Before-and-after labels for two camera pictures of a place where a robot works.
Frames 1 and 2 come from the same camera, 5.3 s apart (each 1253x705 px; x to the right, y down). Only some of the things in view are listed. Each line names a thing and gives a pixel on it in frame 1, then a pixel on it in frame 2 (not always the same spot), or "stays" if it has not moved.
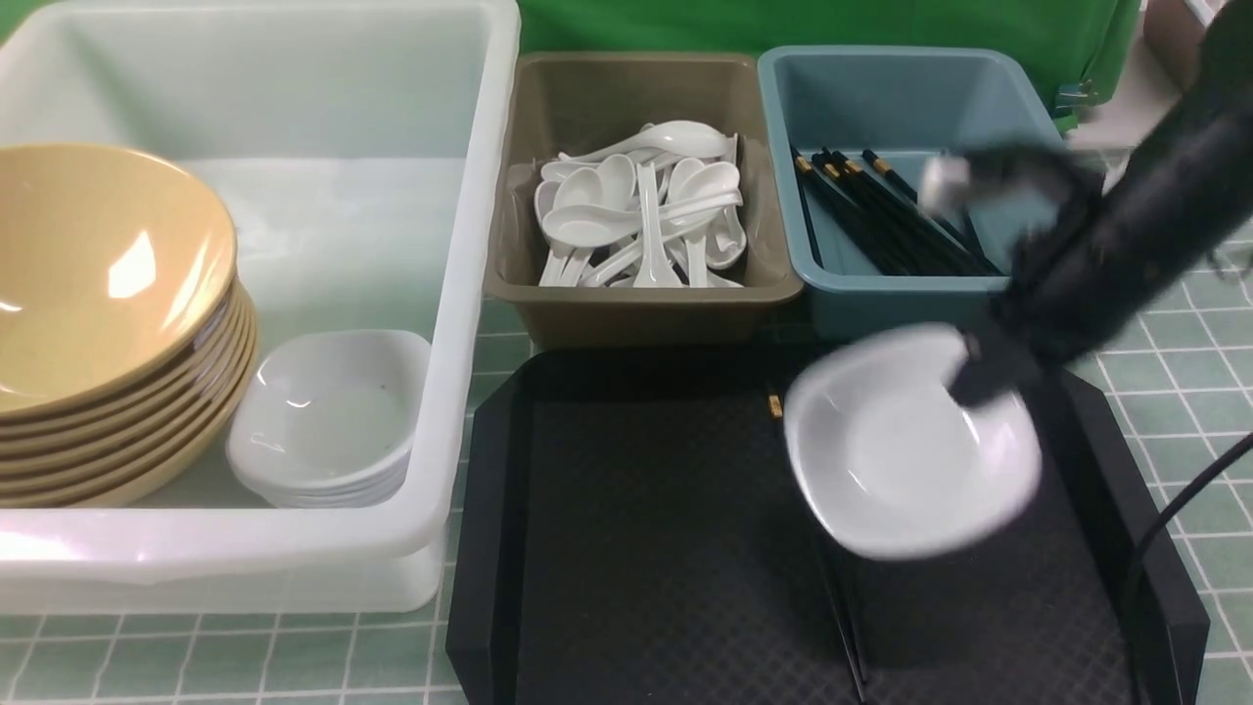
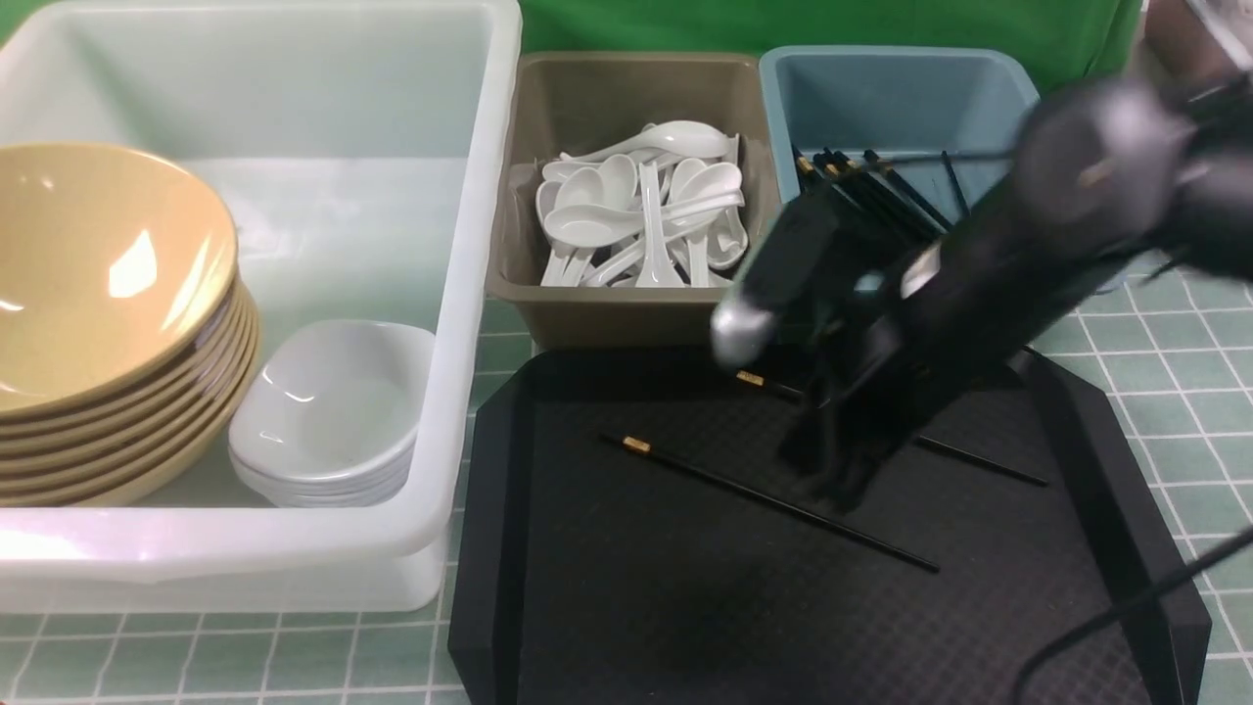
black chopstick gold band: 839,596 → 644,446
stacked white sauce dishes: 330,418 stays
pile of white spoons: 654,209 stays
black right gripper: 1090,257 → 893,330
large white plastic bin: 362,150 stays
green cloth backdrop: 1085,48 stays
